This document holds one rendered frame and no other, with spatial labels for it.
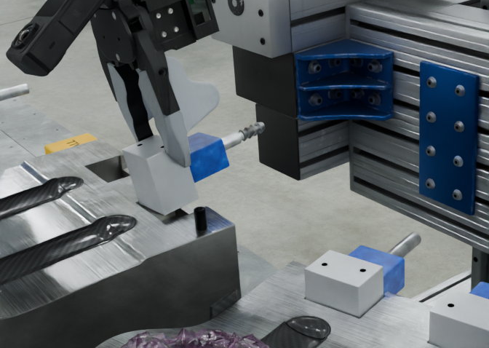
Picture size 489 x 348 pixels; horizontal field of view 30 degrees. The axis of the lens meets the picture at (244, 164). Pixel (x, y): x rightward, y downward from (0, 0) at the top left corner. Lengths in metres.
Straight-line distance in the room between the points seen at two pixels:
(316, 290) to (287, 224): 1.96
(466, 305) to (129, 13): 0.34
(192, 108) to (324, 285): 0.18
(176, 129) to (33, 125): 0.58
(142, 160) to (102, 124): 2.79
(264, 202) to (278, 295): 2.08
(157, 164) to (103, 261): 0.09
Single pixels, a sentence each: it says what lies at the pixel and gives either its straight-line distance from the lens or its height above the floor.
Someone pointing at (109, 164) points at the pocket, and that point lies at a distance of 0.93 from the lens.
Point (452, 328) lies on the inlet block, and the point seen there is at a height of 0.87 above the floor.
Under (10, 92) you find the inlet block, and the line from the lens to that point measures 1.03.
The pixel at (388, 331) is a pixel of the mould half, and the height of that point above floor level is 0.86.
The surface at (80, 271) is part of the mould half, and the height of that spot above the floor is 0.89.
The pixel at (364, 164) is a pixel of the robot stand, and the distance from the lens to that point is 1.26.
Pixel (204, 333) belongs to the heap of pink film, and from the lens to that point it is 0.61.
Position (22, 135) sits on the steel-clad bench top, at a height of 0.80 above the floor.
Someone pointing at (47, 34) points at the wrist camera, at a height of 1.06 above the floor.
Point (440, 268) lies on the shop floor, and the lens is 2.45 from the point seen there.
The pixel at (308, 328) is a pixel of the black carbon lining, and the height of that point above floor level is 0.85.
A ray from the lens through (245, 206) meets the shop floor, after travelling 2.79.
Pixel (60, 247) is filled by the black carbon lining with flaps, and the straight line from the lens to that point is 0.79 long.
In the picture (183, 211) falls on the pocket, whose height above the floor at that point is 0.87.
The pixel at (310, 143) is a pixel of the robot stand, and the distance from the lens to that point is 1.22.
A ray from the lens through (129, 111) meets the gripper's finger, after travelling 0.81.
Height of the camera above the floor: 1.25
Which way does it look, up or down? 24 degrees down
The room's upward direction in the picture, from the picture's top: 4 degrees counter-clockwise
